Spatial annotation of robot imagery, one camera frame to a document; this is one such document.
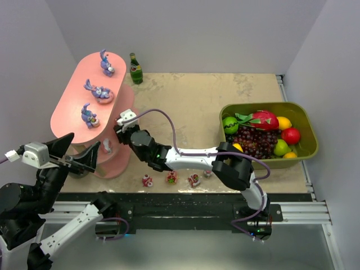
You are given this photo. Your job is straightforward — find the purple bunny figure toy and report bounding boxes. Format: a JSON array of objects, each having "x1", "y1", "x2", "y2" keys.
[{"x1": 100, "y1": 49, "x2": 115, "y2": 77}]

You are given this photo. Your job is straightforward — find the olive green plastic bin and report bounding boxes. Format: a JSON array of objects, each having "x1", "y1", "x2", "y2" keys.
[{"x1": 219, "y1": 102, "x2": 318, "y2": 169}]

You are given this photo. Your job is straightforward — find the red white cake toy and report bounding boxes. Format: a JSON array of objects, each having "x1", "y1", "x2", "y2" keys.
[{"x1": 142, "y1": 174, "x2": 153, "y2": 187}]

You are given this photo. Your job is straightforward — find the orange fruit toy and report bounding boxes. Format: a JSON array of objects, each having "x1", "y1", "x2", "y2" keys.
[{"x1": 283, "y1": 152, "x2": 298, "y2": 159}]

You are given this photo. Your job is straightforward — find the black base frame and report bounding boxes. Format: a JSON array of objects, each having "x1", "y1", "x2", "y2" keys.
[{"x1": 53, "y1": 192, "x2": 284, "y2": 240}]

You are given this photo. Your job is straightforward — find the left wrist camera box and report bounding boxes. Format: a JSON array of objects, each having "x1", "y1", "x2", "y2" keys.
[{"x1": 21, "y1": 142, "x2": 58, "y2": 169}]

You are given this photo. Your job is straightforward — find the pink round cake toy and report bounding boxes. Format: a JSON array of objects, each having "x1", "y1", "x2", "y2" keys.
[{"x1": 165, "y1": 170, "x2": 178, "y2": 185}]

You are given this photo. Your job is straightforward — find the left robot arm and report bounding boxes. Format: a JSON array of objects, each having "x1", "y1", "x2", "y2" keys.
[{"x1": 1, "y1": 133, "x2": 116, "y2": 269}]

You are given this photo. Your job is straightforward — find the green glass bottle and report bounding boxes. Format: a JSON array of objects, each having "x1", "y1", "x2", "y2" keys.
[{"x1": 130, "y1": 53, "x2": 143, "y2": 84}]

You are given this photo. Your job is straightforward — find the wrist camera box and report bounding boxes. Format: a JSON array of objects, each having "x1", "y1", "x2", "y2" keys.
[
  {"x1": 116, "y1": 109, "x2": 138, "y2": 129},
  {"x1": 21, "y1": 142, "x2": 58, "y2": 169}
]

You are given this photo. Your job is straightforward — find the strawberry cake toy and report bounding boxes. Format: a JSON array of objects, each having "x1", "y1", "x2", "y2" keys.
[{"x1": 188, "y1": 174, "x2": 201, "y2": 188}]

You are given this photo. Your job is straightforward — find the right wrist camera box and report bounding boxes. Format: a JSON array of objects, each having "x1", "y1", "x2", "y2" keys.
[{"x1": 116, "y1": 109, "x2": 138, "y2": 129}]

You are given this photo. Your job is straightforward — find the red apple toy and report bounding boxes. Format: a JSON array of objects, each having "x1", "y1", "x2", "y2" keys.
[{"x1": 281, "y1": 128, "x2": 301, "y2": 145}]

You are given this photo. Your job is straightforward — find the green soap dispenser bottle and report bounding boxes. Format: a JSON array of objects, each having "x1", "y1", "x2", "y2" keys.
[{"x1": 69, "y1": 172, "x2": 88, "y2": 179}]

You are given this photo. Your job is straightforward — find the pink bunny figure toy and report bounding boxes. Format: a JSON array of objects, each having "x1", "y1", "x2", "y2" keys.
[{"x1": 204, "y1": 170, "x2": 213, "y2": 178}]

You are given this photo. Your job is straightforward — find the small purple bunny cupcake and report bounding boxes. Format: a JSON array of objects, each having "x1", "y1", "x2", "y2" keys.
[{"x1": 81, "y1": 103, "x2": 100, "y2": 129}]

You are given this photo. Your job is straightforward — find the purple grape bunch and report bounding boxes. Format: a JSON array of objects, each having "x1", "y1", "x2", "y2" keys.
[{"x1": 225, "y1": 126, "x2": 281, "y2": 159}]

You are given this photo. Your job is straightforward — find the green pear toy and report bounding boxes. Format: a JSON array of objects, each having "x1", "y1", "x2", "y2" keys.
[{"x1": 273, "y1": 139, "x2": 291, "y2": 156}]

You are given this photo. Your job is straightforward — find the pink tiered shelf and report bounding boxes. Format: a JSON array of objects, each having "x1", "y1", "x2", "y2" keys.
[{"x1": 50, "y1": 52, "x2": 134, "y2": 179}]

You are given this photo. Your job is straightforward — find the yellow lemon toy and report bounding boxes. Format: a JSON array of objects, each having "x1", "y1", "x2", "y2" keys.
[{"x1": 277, "y1": 116, "x2": 293, "y2": 131}]

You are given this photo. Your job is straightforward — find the yellow mango toy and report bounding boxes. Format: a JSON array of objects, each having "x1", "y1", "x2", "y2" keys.
[{"x1": 232, "y1": 143, "x2": 243, "y2": 152}]

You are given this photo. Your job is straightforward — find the pink white cake toy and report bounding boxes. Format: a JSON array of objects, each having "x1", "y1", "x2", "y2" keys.
[{"x1": 101, "y1": 138, "x2": 113, "y2": 155}]

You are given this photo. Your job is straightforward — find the purple bunny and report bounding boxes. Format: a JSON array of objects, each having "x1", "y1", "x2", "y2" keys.
[{"x1": 84, "y1": 79, "x2": 114, "y2": 105}]

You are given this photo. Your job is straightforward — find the aluminium rail frame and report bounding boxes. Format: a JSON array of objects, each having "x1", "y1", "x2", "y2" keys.
[{"x1": 276, "y1": 74, "x2": 334, "y2": 226}]

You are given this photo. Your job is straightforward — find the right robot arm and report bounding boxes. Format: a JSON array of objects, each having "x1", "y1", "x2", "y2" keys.
[{"x1": 114, "y1": 124, "x2": 270, "y2": 221}]

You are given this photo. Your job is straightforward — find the pink dragon fruit toy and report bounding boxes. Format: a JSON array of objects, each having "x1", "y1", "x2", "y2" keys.
[{"x1": 235, "y1": 110, "x2": 280, "y2": 131}]

